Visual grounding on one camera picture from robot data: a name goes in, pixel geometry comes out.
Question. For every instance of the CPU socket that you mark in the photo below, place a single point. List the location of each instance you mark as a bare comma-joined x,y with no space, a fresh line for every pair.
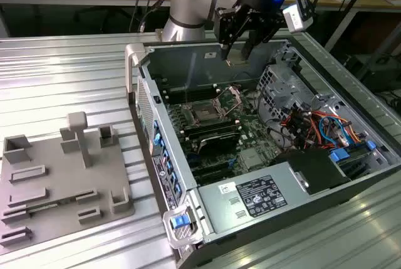
203,113

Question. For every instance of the black expansion slot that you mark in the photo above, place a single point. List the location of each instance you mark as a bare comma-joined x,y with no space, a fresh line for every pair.
210,165
214,176

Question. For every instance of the green motherboard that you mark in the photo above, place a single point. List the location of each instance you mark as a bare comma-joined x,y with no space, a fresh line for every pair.
250,124

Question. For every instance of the metal disk bay cage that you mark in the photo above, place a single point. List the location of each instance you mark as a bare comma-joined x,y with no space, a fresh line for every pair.
282,90

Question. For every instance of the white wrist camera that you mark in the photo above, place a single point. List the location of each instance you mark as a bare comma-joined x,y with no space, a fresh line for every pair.
297,8

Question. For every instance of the grey metal PC case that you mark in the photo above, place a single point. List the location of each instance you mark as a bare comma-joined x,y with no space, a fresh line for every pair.
175,62

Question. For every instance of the black graphics card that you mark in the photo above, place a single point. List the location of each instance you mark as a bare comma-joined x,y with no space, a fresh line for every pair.
219,143

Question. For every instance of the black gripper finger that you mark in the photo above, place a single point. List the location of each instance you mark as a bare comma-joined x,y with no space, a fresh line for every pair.
257,34
227,27

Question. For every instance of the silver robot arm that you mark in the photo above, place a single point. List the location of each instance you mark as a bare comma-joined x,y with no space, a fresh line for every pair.
188,15

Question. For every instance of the black plastic shroud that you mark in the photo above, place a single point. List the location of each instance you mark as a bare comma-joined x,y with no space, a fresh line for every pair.
310,168

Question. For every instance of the small blue clip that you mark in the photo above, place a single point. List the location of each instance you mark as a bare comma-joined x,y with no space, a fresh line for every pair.
371,145

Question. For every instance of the grey parts rack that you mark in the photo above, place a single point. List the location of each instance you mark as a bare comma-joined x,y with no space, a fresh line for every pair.
62,181

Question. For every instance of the silver chipset heatsink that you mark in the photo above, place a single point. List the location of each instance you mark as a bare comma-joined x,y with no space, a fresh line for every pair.
250,158

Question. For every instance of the silver CPU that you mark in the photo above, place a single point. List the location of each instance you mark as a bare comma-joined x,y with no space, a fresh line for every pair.
230,62

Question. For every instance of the silver power supply unit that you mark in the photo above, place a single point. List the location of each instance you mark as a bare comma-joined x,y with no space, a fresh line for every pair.
219,206

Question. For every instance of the green RAM stick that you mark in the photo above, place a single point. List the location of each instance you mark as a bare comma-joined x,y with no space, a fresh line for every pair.
59,203

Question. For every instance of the black RAM slot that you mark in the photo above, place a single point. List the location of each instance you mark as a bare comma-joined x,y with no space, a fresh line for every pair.
210,127
194,91
195,98
216,132

